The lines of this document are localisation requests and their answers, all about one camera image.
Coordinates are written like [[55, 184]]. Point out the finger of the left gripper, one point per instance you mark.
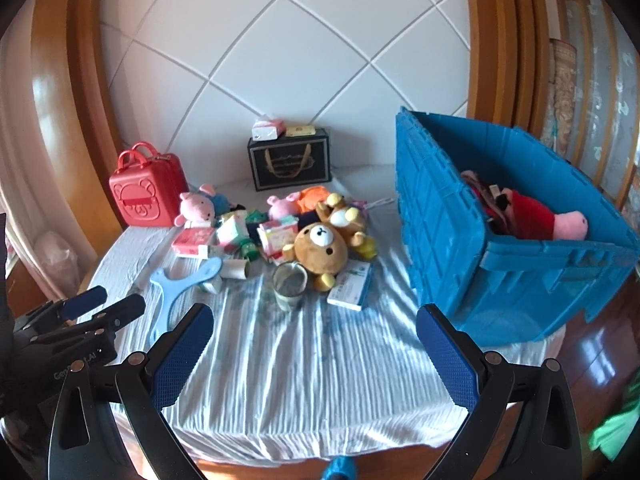
[[53, 314], [110, 320]]

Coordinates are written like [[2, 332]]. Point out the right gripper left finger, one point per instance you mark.
[[149, 381]]

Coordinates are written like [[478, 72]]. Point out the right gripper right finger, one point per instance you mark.
[[481, 383]]

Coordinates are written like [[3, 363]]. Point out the white cardboard tube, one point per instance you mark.
[[235, 269]]

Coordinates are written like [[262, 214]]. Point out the paracetamol tablets box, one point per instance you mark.
[[351, 286]]

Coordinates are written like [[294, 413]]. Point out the large brown bear plush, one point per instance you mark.
[[321, 251]]

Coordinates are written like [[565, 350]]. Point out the teal pink tissue pack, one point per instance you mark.
[[231, 231]]

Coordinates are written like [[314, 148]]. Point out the clear plastic bag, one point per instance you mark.
[[58, 260]]

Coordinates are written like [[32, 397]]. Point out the pink flower tissue pack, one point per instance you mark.
[[197, 243]]

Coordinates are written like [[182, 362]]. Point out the pink pig plush blue shirt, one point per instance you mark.
[[202, 208]]

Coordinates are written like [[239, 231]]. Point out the red piggy suitcase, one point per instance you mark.
[[146, 186]]

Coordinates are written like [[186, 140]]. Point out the green jar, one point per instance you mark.
[[249, 250]]

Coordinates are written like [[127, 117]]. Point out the pig plush red dress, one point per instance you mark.
[[528, 219]]

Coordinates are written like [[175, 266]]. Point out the pink pig plush orange shirt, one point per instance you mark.
[[296, 203]]

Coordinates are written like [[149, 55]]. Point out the black gift bag box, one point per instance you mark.
[[290, 161]]

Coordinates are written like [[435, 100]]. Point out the small brown bear plush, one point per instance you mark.
[[347, 219]]

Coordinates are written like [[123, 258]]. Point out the pink white tissue box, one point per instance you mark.
[[267, 129]]

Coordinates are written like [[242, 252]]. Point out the small yellow box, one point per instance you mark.
[[300, 130]]

